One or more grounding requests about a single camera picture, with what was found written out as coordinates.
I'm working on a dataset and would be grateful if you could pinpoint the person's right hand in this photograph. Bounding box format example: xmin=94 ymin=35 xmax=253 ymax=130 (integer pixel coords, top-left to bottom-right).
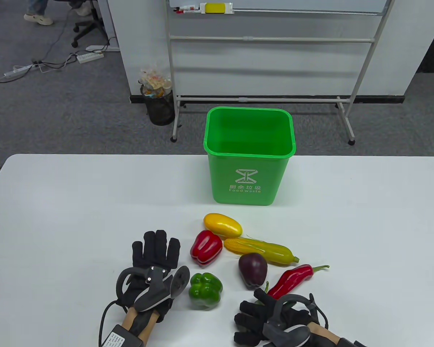
xmin=234 ymin=288 xmax=322 ymax=347

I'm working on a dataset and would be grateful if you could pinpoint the person's left hand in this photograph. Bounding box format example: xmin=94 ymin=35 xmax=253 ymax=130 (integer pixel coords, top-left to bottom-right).
xmin=121 ymin=230 xmax=181 ymax=322

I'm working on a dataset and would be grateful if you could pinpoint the grey hand controller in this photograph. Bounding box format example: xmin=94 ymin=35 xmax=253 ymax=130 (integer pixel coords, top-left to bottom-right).
xmin=262 ymin=293 xmax=329 ymax=347
xmin=116 ymin=265 xmax=191 ymax=313

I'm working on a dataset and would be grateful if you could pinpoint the purple eggplant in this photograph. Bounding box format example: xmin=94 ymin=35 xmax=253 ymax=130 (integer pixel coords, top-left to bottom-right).
xmin=238 ymin=253 xmax=270 ymax=293

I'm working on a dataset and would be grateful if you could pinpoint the red bell pepper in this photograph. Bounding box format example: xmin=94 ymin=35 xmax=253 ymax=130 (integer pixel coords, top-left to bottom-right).
xmin=190 ymin=230 xmax=224 ymax=266

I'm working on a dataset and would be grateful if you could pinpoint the green bell pepper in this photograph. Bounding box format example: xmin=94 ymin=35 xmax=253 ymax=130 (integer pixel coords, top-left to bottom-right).
xmin=188 ymin=273 xmax=224 ymax=309

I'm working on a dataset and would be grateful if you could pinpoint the red chili pepper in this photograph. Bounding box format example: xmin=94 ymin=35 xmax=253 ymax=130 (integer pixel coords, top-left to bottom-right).
xmin=267 ymin=264 xmax=330 ymax=300

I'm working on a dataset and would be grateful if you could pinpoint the yellow corn cob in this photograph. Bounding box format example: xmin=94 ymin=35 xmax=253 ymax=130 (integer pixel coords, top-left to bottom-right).
xmin=224 ymin=235 xmax=300 ymax=267

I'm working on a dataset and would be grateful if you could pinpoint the yellow mango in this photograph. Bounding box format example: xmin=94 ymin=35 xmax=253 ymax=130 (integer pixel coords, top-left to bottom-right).
xmin=203 ymin=213 xmax=243 ymax=239

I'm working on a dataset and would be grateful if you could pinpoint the green food waste bin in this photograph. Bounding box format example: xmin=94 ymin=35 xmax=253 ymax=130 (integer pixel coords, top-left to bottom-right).
xmin=203 ymin=106 xmax=297 ymax=206

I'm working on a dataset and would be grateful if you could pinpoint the person's left forearm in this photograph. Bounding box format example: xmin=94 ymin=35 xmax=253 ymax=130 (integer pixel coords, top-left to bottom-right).
xmin=121 ymin=307 xmax=158 ymax=347

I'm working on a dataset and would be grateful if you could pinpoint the person's right forearm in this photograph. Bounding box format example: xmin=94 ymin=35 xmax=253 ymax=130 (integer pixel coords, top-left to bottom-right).
xmin=307 ymin=322 xmax=344 ymax=347

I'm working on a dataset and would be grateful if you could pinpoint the black left wrist box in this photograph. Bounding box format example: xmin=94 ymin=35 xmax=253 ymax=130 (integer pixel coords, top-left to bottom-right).
xmin=103 ymin=324 xmax=145 ymax=347

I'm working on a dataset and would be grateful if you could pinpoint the black mesh trash can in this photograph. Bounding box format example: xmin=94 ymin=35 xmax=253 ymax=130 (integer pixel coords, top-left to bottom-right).
xmin=140 ymin=87 xmax=175 ymax=126

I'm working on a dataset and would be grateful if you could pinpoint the rubbish in clear bag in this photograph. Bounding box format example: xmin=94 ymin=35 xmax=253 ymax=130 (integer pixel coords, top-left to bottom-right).
xmin=137 ymin=65 xmax=173 ymax=99

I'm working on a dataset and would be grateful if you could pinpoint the long white power strip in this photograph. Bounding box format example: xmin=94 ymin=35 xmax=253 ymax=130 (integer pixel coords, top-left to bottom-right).
xmin=77 ymin=52 xmax=105 ymax=64

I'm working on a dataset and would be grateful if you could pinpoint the small white power strip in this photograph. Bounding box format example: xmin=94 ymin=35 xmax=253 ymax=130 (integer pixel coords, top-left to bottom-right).
xmin=4 ymin=64 xmax=33 ymax=77

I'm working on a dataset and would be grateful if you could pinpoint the black office chair base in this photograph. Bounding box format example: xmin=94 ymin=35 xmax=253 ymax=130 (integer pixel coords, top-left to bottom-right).
xmin=72 ymin=0 xmax=107 ymax=48

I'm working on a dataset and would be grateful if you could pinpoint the whiteboard stand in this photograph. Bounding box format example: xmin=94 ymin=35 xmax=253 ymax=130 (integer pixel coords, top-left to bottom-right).
xmin=165 ymin=0 xmax=396 ymax=146

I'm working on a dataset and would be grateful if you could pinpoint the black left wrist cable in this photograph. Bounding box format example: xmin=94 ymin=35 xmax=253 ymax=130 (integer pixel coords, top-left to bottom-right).
xmin=98 ymin=300 xmax=118 ymax=347

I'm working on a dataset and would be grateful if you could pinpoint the black floor cable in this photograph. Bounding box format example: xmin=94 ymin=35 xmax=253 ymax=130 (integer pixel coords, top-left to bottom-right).
xmin=0 ymin=7 xmax=81 ymax=83

